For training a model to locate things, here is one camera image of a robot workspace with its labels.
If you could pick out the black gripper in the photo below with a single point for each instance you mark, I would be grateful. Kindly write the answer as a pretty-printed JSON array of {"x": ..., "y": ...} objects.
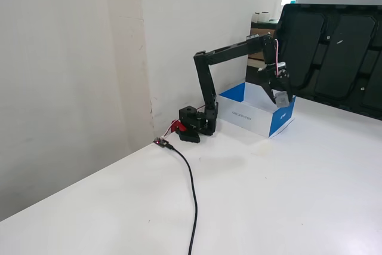
[{"x": 275, "y": 80}]

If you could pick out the gray block with cutouts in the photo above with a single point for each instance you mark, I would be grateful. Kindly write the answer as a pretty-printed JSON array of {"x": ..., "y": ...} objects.
[{"x": 282, "y": 99}]

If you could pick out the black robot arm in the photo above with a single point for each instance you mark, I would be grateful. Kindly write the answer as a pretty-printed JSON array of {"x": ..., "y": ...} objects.
[{"x": 209, "y": 87}]

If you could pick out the blue white ASUS box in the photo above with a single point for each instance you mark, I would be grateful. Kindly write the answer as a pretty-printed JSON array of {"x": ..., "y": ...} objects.
[{"x": 253, "y": 117}]

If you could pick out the large black plastic tray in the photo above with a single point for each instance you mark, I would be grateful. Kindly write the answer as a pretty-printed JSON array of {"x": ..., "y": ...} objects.
[{"x": 337, "y": 55}]

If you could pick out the white jar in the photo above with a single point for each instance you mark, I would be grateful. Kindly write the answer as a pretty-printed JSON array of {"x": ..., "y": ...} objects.
[
  {"x": 257, "y": 17},
  {"x": 265, "y": 17}
]

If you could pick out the red clamp lever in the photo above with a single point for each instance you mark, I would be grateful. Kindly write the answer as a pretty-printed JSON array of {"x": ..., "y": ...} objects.
[{"x": 176, "y": 125}]

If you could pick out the small circuit board red LED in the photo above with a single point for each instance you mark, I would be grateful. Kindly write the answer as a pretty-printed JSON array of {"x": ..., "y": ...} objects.
[{"x": 160, "y": 142}]

